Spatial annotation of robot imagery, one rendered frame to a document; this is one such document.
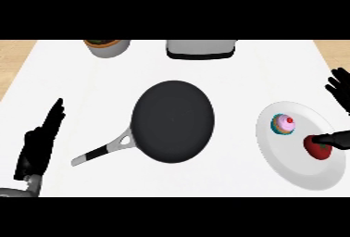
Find black frying pan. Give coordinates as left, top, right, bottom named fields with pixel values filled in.
left=70, top=80, right=216, bottom=168

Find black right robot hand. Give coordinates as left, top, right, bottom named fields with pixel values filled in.
left=312, top=67, right=350, bottom=151

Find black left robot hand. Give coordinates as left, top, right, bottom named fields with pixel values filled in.
left=12, top=97, right=67, bottom=182

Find white plate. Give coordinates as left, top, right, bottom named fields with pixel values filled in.
left=254, top=101, right=349, bottom=192

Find grey and black appliance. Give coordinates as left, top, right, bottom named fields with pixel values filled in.
left=166, top=39, right=238, bottom=61

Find pink frosted cupcake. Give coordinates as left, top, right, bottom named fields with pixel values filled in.
left=269, top=113, right=297, bottom=136

